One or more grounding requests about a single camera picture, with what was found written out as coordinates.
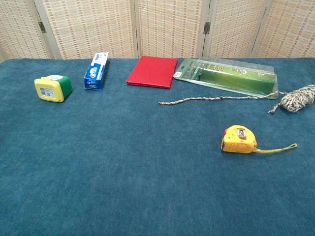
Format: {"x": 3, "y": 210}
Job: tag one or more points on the yellow tape measure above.
{"x": 238, "y": 143}

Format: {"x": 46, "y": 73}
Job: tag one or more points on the red notebook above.
{"x": 152, "y": 71}

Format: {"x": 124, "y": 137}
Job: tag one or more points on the blue table cloth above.
{"x": 123, "y": 159}

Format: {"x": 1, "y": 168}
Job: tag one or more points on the blue white toothpaste box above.
{"x": 94, "y": 73}

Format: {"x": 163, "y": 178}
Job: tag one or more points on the green blister pack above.
{"x": 233, "y": 78}

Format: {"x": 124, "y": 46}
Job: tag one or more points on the dark metal screen hinge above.
{"x": 206, "y": 27}
{"x": 42, "y": 27}

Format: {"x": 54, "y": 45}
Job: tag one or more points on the yellow green square box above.
{"x": 53, "y": 89}

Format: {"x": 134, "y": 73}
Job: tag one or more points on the woven folding screen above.
{"x": 86, "y": 24}

